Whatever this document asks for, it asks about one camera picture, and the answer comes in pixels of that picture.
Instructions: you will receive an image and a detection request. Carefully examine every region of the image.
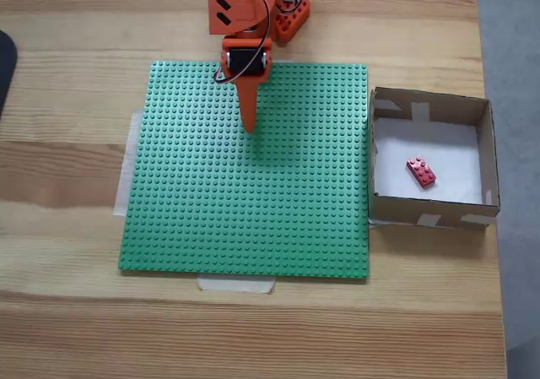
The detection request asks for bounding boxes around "red lego block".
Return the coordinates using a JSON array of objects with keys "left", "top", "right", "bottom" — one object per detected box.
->
[{"left": 405, "top": 154, "right": 438, "bottom": 190}]

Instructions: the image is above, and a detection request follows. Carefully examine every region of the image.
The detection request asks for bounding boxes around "green lego baseplate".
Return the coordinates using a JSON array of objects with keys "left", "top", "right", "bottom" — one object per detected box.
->
[{"left": 117, "top": 61, "right": 371, "bottom": 282}]

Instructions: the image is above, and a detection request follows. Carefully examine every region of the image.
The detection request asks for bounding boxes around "brown cardboard box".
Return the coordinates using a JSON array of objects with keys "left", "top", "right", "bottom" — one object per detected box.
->
[{"left": 368, "top": 86, "right": 502, "bottom": 230}]

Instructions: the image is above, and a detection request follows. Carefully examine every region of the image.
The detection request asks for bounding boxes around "white paper sheet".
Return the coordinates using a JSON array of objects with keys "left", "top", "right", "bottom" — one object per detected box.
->
[{"left": 374, "top": 116, "right": 484, "bottom": 205}]

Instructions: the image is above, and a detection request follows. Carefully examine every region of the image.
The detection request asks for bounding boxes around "black rounded pad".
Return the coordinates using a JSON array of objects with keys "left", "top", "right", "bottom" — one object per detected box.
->
[{"left": 0, "top": 30, "right": 20, "bottom": 121}]

